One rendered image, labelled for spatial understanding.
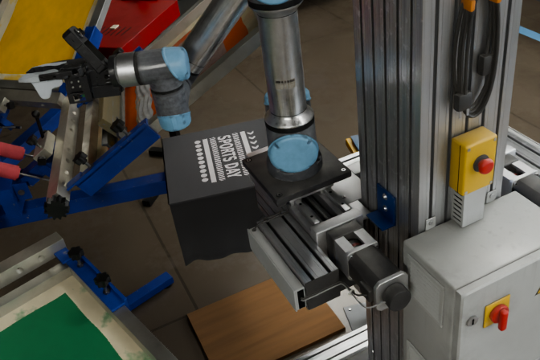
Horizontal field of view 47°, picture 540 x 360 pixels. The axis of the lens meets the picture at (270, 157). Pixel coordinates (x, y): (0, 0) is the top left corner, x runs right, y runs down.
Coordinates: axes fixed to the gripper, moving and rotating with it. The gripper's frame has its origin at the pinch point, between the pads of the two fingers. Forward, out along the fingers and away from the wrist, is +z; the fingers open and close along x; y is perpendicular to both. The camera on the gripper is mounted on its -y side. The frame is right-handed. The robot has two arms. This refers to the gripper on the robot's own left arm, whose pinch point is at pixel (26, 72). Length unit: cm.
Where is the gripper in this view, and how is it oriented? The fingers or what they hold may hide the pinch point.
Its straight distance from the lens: 149.1
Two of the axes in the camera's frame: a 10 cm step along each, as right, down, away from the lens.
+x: -0.2, -4.4, 9.0
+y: 1.2, 8.9, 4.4
